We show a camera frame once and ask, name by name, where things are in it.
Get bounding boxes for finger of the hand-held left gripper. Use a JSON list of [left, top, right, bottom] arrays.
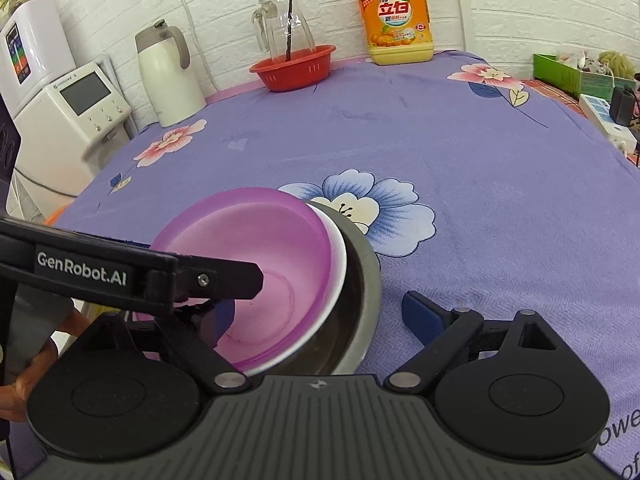
[[142, 258, 265, 317]]

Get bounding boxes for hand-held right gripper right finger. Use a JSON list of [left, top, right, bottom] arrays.
[[384, 290, 566, 391]]

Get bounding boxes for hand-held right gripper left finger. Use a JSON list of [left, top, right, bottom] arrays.
[[62, 300, 252, 394]]

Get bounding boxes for stainless steel bowl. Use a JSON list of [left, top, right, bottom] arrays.
[[280, 199, 383, 377]]

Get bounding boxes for purple plastic bowl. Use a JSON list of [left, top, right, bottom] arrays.
[[132, 187, 334, 367]]

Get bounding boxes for white ceramic bowl red pattern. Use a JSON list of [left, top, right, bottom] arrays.
[[245, 200, 348, 376]]

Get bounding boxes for person's left hand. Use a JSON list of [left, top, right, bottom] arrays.
[[0, 304, 89, 424]]

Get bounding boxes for orange plastic stool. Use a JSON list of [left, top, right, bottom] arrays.
[[42, 205, 76, 226]]

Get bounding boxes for white appliance with screen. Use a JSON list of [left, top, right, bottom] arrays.
[[12, 55, 134, 222]]

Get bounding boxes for dark patterned object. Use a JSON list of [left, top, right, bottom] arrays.
[[0, 101, 21, 222]]

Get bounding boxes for purple floral tablecloth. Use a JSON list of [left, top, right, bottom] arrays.
[[0, 50, 640, 480]]

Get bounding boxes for white thermos jug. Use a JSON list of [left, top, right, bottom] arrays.
[[135, 19, 208, 129]]

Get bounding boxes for red plastic basket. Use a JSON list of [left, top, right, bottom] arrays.
[[249, 44, 338, 93]]

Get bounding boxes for tall white water purifier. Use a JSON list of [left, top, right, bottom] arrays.
[[0, 0, 77, 116]]

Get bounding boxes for orange plaid cloth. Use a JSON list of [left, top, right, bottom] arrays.
[[522, 79, 586, 116]]

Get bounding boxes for glass pitcher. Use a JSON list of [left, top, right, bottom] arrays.
[[251, 0, 317, 64]]

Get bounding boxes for white power strip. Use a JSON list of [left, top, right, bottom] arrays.
[[579, 92, 639, 154]]

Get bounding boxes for black stirring stick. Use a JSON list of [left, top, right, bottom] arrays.
[[284, 0, 296, 64]]

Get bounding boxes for green box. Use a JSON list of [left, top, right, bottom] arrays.
[[532, 54, 639, 101]]

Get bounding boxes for black power adapter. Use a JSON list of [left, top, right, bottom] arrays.
[[611, 85, 639, 129]]

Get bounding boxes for yellow detergent bottle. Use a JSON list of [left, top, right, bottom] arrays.
[[353, 0, 435, 66]]

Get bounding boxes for white crumpled wrappers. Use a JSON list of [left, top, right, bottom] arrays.
[[555, 46, 601, 71]]

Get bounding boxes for yellow loofah sponge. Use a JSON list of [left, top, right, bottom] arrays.
[[597, 51, 637, 80]]

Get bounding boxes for clear hose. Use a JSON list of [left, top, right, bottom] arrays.
[[170, 0, 219, 95]]

